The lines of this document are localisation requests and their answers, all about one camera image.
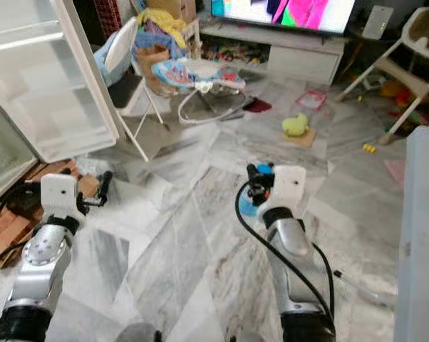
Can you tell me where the pale blue baby chair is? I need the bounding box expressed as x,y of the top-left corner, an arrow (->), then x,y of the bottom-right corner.
100,18 -> 169,163

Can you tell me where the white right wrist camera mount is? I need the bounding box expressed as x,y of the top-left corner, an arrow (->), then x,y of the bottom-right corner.
272,165 -> 306,211

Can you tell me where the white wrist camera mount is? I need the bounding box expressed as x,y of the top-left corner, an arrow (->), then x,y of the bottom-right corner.
41,173 -> 78,217
272,165 -> 306,211

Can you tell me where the flat screen television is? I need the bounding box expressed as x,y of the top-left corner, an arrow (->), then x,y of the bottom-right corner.
211,0 -> 358,35

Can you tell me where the dark red cloth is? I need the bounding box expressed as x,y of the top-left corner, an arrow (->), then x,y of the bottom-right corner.
244,97 -> 273,113

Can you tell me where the brown cardboard box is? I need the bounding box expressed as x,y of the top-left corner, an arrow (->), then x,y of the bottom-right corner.
136,44 -> 170,93

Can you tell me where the small tan cardboard sheet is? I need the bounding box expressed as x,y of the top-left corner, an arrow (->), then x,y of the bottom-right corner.
284,128 -> 317,147

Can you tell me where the white rectangular device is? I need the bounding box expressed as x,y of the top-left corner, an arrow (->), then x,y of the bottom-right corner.
361,6 -> 394,41

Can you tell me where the yellow green duck toy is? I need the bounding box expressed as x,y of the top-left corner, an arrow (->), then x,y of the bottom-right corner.
281,113 -> 310,138

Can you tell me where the silver fridge door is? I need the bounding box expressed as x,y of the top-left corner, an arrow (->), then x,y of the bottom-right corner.
0,0 -> 124,165

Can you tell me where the colourful baby bouncer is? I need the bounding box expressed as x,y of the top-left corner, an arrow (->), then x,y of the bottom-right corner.
150,57 -> 248,126

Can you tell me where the white wooden high chair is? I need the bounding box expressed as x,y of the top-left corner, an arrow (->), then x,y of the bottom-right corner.
336,4 -> 429,147

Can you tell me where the white television stand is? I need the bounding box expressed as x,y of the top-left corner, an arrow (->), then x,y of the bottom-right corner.
199,21 -> 348,86

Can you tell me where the yellow cloth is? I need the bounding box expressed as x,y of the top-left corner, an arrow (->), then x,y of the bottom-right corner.
138,9 -> 188,49

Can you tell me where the grey left robot leg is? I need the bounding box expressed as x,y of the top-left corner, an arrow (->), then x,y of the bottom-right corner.
113,322 -> 163,342

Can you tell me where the pale grey plastic box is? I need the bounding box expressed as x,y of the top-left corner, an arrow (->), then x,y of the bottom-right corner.
395,123 -> 429,342

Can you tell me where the orange plastic toy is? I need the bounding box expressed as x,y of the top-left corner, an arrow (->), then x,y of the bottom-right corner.
382,82 -> 422,108

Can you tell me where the light blue cloth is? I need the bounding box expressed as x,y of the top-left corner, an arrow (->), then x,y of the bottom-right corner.
95,36 -> 130,88

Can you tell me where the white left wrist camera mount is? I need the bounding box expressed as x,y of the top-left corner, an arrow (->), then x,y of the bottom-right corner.
41,173 -> 78,217

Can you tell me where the pink floor mat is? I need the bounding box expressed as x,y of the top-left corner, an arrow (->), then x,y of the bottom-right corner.
384,158 -> 409,192

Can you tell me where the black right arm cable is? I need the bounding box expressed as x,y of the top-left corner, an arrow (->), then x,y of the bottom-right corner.
234,182 -> 336,328

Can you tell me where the clear plastic tube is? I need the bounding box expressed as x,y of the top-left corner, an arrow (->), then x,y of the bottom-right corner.
332,269 -> 397,306

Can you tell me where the pink plastic tray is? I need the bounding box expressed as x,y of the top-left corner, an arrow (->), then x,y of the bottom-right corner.
296,88 -> 329,110

